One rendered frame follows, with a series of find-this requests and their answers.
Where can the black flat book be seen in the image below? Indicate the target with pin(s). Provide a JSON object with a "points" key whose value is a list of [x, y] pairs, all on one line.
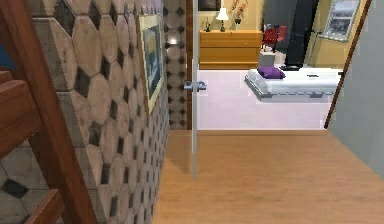
{"points": [[312, 75]]}

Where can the white room door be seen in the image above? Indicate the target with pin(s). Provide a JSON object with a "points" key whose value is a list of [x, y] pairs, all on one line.
{"points": [[194, 90]]}

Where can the framed blue yellow picture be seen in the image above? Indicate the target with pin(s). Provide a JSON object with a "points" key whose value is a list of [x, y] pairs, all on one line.
{"points": [[152, 58]]}

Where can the orange wooden chest of drawers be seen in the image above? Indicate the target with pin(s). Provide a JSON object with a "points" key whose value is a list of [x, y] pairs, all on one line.
{"points": [[230, 48]]}

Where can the purple pillow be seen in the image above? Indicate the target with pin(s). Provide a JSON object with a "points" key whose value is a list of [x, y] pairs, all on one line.
{"points": [[270, 72]]}

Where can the dark small bottle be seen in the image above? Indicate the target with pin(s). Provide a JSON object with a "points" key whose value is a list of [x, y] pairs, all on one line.
{"points": [[207, 25]]}

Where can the grey square box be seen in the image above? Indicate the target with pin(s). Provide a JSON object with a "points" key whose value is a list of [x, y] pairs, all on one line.
{"points": [[266, 60]]}

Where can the white table lamp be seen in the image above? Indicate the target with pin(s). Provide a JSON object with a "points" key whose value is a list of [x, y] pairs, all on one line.
{"points": [[222, 16]]}

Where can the dark vase with plant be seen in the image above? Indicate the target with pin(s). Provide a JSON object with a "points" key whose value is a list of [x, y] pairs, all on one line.
{"points": [[237, 18]]}

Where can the white low bed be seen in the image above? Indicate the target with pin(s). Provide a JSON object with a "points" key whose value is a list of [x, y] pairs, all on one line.
{"points": [[296, 85]]}

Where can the red chair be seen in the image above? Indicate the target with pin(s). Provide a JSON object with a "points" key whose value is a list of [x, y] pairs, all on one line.
{"points": [[271, 36]]}

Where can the black tall cabinet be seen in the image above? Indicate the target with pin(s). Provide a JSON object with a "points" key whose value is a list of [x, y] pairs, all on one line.
{"points": [[301, 33]]}

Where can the framed grey picture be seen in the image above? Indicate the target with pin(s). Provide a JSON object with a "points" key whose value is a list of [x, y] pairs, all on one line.
{"points": [[341, 18]]}

